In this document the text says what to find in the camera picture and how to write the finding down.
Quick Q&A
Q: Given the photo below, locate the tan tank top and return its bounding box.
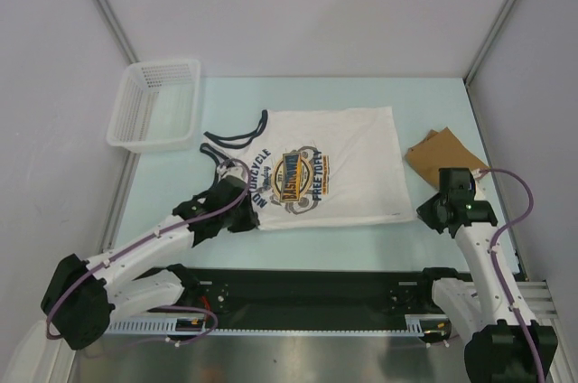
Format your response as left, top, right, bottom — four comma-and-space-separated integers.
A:
405, 127, 488, 190

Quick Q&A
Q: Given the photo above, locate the white tank top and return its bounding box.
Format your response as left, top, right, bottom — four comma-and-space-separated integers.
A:
200, 107, 415, 230

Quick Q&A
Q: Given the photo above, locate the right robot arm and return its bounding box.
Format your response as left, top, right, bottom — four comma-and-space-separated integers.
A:
416, 168, 558, 382

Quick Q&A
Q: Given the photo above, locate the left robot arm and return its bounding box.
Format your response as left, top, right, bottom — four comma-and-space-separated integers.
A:
41, 166, 258, 350

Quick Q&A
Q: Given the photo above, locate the white plastic basket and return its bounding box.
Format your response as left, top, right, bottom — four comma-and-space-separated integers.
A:
106, 58, 201, 154

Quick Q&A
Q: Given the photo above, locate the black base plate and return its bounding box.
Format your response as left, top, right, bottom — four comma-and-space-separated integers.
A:
177, 268, 441, 332

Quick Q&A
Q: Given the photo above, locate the white cable duct right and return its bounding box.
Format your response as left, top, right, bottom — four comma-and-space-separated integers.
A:
406, 313, 452, 336

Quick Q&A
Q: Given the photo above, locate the white cable duct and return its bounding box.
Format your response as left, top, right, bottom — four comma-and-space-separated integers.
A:
106, 316, 205, 335
406, 313, 452, 336

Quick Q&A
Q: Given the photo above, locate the white cable duct left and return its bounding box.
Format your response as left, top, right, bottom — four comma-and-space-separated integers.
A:
106, 316, 205, 335

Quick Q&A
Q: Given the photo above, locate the right aluminium corner post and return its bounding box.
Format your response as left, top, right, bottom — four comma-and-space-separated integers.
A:
463, 0, 520, 89

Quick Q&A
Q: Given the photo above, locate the aluminium corner post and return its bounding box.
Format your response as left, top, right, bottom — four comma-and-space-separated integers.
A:
463, 0, 520, 89
92, 0, 139, 65

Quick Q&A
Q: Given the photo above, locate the left aluminium corner post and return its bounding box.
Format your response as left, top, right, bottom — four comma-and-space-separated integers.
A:
92, 0, 139, 65

